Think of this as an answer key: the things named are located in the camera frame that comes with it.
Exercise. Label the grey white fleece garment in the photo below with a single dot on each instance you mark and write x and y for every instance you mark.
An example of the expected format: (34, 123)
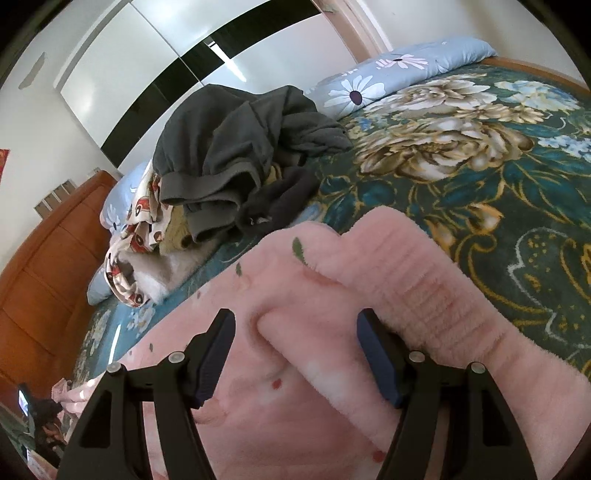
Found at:
(157, 276)

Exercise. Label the light blue daisy quilt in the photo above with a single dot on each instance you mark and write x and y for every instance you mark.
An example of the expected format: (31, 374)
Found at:
(376, 78)

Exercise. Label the teal floral bed blanket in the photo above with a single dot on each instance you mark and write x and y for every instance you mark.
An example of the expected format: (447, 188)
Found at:
(493, 162)

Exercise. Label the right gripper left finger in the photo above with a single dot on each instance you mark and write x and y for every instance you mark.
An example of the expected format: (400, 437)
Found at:
(110, 442)

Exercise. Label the pink fleece garment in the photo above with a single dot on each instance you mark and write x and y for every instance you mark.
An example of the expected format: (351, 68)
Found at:
(297, 399)

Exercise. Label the white red car print garment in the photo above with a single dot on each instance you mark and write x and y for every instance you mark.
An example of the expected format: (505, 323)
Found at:
(144, 228)

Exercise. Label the black garment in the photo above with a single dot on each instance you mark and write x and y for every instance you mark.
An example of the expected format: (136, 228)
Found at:
(274, 206)

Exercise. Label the dark grey sweatshirt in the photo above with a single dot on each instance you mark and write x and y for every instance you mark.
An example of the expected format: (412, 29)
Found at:
(217, 126)

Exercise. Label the red wall decoration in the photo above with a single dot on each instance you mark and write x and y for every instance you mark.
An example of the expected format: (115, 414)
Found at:
(4, 153)

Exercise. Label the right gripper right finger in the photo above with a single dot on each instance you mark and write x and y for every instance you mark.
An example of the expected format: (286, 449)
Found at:
(483, 441)

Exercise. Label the white black wardrobe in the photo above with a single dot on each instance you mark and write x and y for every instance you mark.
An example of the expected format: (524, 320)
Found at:
(141, 59)

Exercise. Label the wooden headboard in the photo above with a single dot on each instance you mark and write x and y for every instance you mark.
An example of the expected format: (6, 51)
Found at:
(44, 310)

